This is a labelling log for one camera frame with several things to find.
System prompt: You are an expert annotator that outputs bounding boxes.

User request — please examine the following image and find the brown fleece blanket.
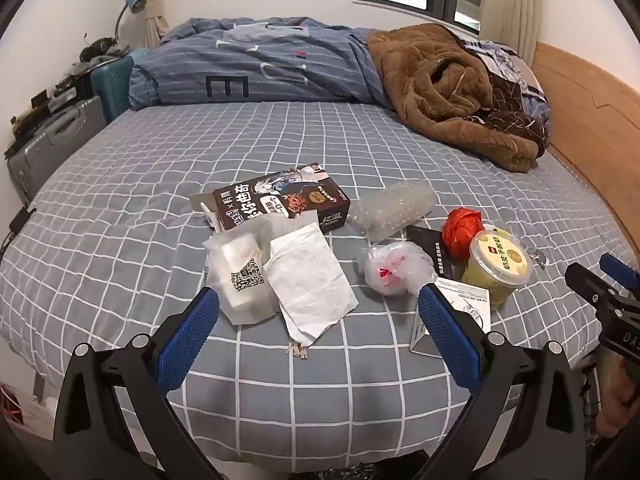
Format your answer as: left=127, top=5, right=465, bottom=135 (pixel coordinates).
left=367, top=24, right=549, bottom=172

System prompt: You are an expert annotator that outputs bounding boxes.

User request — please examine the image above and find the beige curtain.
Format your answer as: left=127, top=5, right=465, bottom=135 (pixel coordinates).
left=143, top=0, right=169, bottom=50
left=480, top=0, right=542, bottom=65

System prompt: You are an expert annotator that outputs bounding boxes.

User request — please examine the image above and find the person's right hand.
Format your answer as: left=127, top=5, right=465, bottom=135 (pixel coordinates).
left=596, top=347, right=639, bottom=438

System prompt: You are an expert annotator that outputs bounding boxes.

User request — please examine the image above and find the bubble wrap roll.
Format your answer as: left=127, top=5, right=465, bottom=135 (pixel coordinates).
left=348, top=180, right=437, bottom=244

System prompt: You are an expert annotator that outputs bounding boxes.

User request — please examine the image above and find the small clear wrapper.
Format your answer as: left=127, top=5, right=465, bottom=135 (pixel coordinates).
left=524, top=245, right=548, bottom=270

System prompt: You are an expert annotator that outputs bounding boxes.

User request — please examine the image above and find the yogurt cup yellow lid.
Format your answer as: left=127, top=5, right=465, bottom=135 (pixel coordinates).
left=462, top=230, right=533, bottom=310

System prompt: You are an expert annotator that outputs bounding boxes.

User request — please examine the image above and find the teal suitcase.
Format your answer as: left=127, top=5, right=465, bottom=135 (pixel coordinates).
left=90, top=48, right=149, bottom=122

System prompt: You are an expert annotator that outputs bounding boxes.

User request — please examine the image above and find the white paper napkin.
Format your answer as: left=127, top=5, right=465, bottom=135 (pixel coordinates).
left=264, top=221, right=358, bottom=348

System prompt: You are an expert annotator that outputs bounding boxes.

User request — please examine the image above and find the patterned pillow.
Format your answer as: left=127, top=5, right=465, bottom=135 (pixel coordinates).
left=461, top=39, right=551, bottom=136

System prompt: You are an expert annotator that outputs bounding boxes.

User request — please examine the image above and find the beige curtain right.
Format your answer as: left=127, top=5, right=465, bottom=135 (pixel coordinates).
left=480, top=0, right=542, bottom=65

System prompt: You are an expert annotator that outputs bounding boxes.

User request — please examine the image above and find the brown cookie box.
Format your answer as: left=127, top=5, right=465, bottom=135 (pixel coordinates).
left=190, top=162, right=350, bottom=233

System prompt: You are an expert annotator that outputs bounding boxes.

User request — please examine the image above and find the clear plastic bag red print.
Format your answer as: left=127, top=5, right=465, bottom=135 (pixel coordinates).
left=359, top=242, right=437, bottom=296

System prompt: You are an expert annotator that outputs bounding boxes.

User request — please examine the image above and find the white plastic packaging bag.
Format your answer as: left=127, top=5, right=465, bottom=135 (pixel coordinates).
left=204, top=218, right=278, bottom=326

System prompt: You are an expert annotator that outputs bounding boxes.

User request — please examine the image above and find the brown paper tag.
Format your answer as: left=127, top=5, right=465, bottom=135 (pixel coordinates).
left=286, top=340, right=308, bottom=360

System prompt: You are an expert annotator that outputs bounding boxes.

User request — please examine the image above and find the blue striped duvet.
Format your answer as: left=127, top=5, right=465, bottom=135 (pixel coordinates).
left=129, top=16, right=390, bottom=110

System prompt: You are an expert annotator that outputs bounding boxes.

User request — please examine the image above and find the wooden headboard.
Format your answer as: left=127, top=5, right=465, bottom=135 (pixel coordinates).
left=533, top=42, right=639, bottom=250

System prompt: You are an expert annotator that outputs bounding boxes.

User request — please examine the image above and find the grey checked bed sheet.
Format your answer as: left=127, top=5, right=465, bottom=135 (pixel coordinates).
left=1, top=103, right=634, bottom=472

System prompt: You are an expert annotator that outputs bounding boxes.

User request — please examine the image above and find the blue desk lamp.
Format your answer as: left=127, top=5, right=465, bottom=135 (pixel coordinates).
left=114, top=0, right=146, bottom=41

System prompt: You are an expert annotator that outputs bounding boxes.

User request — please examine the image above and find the grey suitcase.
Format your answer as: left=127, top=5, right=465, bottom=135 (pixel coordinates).
left=6, top=96, right=107, bottom=206

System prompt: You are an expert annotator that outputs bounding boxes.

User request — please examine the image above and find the beige curtain left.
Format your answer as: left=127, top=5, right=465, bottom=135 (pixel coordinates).
left=143, top=0, right=169, bottom=50

